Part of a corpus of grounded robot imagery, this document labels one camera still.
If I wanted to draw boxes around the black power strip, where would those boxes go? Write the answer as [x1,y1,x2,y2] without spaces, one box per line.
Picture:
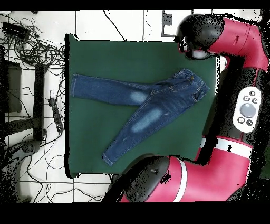
[47,97,64,133]

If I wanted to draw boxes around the dark square case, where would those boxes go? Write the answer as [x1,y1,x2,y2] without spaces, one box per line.
[0,60,22,113]

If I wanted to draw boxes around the dark green table cloth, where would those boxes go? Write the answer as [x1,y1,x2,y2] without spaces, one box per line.
[64,33,218,179]

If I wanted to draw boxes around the black stand bar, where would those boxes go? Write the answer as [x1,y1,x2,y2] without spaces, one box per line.
[32,63,47,142]

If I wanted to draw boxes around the black flat box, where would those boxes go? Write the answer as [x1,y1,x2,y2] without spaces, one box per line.
[2,21,32,36]

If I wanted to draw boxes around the black cable tangle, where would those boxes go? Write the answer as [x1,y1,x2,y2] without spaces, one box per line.
[0,12,66,70]

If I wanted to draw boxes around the grey square frame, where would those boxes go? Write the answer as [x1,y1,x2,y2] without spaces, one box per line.
[161,9,180,38]

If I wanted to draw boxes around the grey wheeled stand leg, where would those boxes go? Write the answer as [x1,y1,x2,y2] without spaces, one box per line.
[0,139,42,202]

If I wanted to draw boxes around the blue denim jeans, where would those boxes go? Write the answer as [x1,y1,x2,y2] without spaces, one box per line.
[70,68,210,166]

